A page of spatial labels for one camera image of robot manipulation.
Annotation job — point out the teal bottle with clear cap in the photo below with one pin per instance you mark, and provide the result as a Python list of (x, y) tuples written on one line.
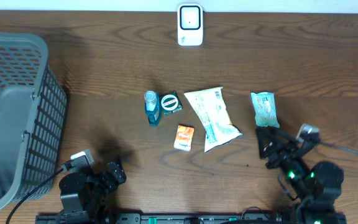
[(152, 107)]

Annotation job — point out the white and yellow snack bag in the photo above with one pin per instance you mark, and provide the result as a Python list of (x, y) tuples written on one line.
[(210, 107)]

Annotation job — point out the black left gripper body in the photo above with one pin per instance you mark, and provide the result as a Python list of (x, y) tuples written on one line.
[(102, 183)]

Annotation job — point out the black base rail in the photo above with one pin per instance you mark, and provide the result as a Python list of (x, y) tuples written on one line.
[(135, 218)]

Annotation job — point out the green box with round label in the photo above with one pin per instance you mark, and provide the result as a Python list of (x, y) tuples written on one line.
[(170, 103)]

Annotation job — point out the white barcode scanner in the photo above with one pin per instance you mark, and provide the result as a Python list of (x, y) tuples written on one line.
[(190, 24)]

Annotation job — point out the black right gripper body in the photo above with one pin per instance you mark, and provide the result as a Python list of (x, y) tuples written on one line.
[(289, 149)]

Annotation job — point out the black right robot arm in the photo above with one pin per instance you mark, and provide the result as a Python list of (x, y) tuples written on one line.
[(316, 188)]

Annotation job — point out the dark grey plastic basket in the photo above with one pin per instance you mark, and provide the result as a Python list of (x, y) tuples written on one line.
[(32, 114)]

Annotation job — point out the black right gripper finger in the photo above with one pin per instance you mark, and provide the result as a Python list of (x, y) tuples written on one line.
[(268, 141), (281, 135)]

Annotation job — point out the light green snack packet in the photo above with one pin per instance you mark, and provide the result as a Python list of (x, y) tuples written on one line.
[(265, 109)]

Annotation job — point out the small orange white box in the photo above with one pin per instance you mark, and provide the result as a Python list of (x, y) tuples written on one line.
[(183, 138)]

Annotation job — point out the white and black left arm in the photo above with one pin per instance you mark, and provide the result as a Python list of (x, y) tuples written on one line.
[(84, 194)]

